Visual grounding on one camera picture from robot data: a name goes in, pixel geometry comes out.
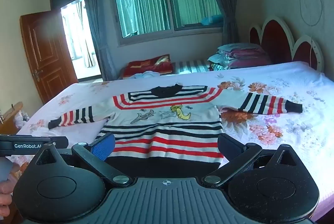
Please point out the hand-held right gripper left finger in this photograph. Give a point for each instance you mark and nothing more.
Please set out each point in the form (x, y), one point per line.
(103, 147)

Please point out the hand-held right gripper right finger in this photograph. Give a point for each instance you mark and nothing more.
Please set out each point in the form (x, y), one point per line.
(231, 147)

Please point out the striped knit sweater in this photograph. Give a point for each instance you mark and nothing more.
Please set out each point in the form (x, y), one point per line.
(167, 122)

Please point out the person's left hand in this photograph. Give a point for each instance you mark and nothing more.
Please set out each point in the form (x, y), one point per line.
(5, 195)

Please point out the wooden side cabinet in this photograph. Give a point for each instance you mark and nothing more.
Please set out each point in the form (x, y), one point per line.
(9, 117)

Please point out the floral bed sheet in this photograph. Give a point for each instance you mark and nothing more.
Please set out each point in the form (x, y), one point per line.
(274, 119)

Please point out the light blue cloth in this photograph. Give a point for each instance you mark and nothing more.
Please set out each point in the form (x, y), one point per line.
(146, 74)

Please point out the grey striped pillow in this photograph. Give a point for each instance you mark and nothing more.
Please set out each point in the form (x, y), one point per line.
(191, 66)

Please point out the brown wooden door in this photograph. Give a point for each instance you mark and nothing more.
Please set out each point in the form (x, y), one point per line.
(45, 56)

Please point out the stack of folded quilts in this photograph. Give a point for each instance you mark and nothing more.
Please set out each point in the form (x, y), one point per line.
(238, 55)

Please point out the red patterned pillow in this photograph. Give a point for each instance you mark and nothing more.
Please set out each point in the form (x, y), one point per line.
(148, 66)

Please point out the red and white headboard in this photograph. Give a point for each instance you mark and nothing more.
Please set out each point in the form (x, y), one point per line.
(280, 41)

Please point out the teal cloth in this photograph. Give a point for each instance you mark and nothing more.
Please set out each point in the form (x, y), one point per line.
(212, 20)

